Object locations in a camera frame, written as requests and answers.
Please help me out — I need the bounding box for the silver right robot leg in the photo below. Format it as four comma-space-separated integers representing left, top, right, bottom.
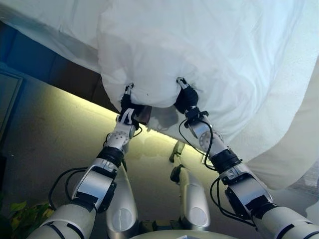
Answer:
168, 140, 212, 230

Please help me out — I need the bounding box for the wooden nightstand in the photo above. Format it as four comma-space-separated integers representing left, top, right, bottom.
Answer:
0, 69, 25, 145

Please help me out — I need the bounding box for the white duvet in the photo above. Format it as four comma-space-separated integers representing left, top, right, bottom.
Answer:
96, 0, 319, 156

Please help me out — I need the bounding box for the silver left robot leg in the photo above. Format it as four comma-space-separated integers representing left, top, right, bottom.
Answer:
105, 161, 137, 238

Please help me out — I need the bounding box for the green leafy plant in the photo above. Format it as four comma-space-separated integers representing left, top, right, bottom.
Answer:
0, 199, 55, 239

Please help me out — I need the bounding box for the silver robot torso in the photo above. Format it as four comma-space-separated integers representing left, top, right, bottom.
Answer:
134, 227, 258, 239

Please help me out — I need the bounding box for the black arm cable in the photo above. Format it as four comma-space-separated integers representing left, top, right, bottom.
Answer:
48, 166, 88, 210
178, 116, 258, 228

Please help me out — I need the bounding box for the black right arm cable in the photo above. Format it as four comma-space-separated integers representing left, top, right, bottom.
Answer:
178, 116, 258, 228

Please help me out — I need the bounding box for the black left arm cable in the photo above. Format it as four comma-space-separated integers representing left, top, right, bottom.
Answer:
48, 166, 88, 210

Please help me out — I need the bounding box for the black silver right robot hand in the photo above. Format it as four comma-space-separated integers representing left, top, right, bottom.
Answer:
174, 77, 200, 113

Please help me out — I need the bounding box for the white bed sheet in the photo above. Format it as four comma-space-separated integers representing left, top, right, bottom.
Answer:
0, 0, 106, 76

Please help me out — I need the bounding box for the beige bedspread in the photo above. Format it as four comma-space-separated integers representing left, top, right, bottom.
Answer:
246, 49, 319, 190

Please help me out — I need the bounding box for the silver robot leg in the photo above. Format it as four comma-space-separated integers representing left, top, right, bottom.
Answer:
168, 140, 212, 230
105, 161, 137, 238

